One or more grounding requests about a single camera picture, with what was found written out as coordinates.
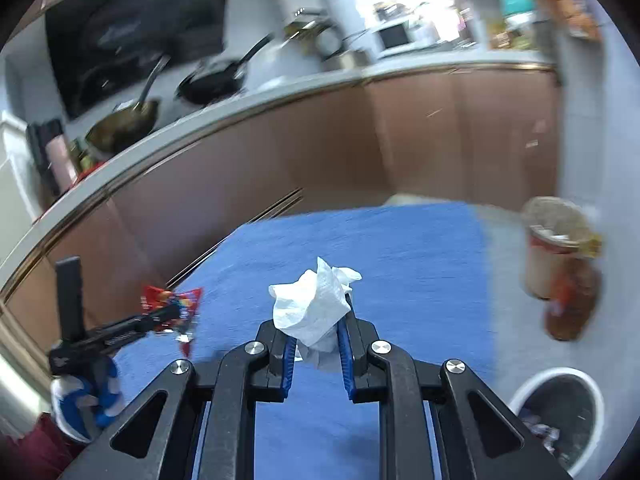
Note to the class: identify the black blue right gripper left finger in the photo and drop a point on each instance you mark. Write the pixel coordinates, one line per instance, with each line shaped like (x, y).
(194, 421)

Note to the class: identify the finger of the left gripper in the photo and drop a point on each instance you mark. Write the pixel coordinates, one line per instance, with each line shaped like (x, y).
(163, 318)

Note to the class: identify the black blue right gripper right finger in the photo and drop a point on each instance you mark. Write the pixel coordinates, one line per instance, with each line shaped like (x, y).
(436, 421)

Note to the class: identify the red snack wrapper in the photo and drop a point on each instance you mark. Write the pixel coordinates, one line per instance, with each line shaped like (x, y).
(153, 298)

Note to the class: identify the white tissue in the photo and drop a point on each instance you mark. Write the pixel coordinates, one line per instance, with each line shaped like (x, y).
(310, 308)

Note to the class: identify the dark red sleeve forearm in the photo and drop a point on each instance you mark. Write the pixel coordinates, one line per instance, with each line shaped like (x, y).
(43, 453)

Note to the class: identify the beige lined trash bucket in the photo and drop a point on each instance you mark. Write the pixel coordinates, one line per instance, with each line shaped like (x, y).
(556, 230)

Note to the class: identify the brown kitchen cabinets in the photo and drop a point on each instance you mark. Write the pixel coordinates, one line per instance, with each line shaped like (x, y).
(482, 132)

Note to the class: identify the blue white gloved hand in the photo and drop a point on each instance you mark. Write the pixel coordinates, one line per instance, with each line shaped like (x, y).
(83, 407)

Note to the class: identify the blue fuzzy table cloth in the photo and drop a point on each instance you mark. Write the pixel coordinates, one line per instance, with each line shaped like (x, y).
(424, 284)

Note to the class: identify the pink thermos bottle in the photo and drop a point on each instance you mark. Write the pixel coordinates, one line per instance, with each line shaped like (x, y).
(62, 165)

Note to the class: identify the cooking oil bottle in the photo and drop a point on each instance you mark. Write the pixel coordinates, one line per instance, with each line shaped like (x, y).
(574, 298)

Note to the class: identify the black frying pan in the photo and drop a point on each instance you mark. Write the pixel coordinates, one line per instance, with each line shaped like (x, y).
(215, 81)

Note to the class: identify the steel pot on counter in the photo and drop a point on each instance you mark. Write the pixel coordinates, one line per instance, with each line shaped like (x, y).
(347, 60)

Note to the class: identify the white microwave oven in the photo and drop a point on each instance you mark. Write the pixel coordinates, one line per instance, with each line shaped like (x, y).
(395, 37)

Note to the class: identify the brass wok with handle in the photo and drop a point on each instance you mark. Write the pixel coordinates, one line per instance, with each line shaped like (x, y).
(129, 124)

